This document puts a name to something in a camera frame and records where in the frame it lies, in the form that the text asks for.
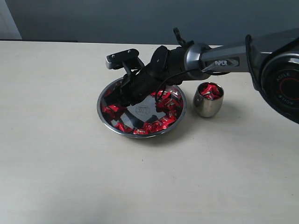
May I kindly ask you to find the black camera cable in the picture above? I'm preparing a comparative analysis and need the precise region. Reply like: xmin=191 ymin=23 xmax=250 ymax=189
xmin=154 ymin=70 xmax=229 ymax=103

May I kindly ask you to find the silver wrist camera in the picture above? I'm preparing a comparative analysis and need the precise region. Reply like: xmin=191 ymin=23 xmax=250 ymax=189
xmin=106 ymin=49 xmax=140 ymax=70

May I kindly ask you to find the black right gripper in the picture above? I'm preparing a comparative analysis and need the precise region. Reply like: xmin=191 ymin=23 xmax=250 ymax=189
xmin=101 ymin=64 xmax=167 ymax=107

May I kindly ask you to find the red wrapped candy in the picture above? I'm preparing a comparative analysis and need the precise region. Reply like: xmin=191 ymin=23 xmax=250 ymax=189
xmin=143 ymin=121 xmax=164 ymax=133
xmin=133 ymin=128 xmax=149 ymax=135
xmin=159 ymin=111 xmax=177 ymax=129
xmin=101 ymin=105 xmax=127 ymax=120
xmin=150 ymin=90 xmax=171 ymax=100
xmin=155 ymin=98 xmax=181 ymax=113
xmin=114 ymin=122 xmax=133 ymax=133

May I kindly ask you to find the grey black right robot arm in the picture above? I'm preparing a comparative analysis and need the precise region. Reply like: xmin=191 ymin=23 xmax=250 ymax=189
xmin=102 ymin=28 xmax=299 ymax=122

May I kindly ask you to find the round steel plate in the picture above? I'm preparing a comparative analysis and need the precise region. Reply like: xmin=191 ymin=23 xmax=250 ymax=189
xmin=97 ymin=78 xmax=187 ymax=139

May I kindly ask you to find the red candy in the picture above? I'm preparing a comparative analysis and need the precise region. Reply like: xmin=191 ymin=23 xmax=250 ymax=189
xmin=199 ymin=83 xmax=222 ymax=100
xmin=155 ymin=98 xmax=181 ymax=113
xmin=133 ymin=128 xmax=149 ymax=135
xmin=114 ymin=122 xmax=133 ymax=133
xmin=101 ymin=105 xmax=127 ymax=120
xmin=150 ymin=90 xmax=171 ymax=100
xmin=159 ymin=111 xmax=177 ymax=129
xmin=143 ymin=121 xmax=164 ymax=133

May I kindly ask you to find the shiny steel cup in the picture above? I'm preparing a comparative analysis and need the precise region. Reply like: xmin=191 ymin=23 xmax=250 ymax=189
xmin=192 ymin=82 xmax=224 ymax=118

